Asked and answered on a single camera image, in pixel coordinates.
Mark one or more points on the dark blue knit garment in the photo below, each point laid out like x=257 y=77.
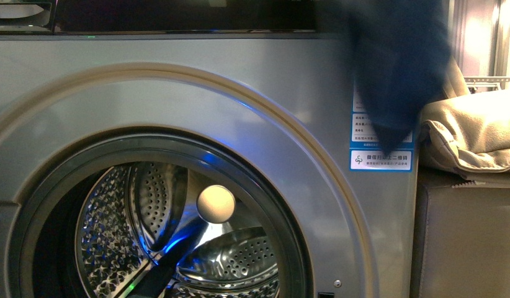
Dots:
x=400 y=58

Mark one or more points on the silver front-load washing machine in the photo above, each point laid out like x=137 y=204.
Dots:
x=250 y=94

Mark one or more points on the blue white info label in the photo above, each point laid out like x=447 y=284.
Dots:
x=365 y=153

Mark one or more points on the stainless steel washer drum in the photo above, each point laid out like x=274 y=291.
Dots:
x=151 y=229

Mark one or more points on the beige fabric cover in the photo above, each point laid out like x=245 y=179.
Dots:
x=468 y=136

